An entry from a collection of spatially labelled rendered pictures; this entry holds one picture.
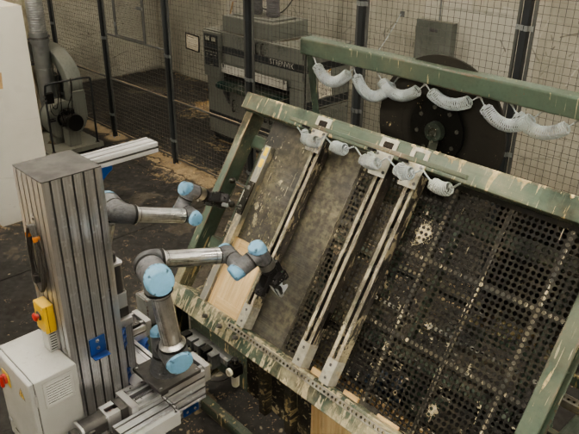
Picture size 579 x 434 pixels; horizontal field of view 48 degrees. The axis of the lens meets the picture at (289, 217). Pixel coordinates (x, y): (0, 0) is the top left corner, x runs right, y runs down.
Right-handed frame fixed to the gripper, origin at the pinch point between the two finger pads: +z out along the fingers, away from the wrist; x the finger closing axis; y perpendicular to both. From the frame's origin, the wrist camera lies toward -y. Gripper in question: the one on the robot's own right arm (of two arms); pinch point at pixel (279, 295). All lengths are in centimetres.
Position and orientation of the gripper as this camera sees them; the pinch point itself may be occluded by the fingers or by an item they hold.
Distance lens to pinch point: 305.2
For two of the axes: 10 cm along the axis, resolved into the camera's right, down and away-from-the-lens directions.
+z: 3.2, 6.5, 6.8
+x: -7.0, -3.3, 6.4
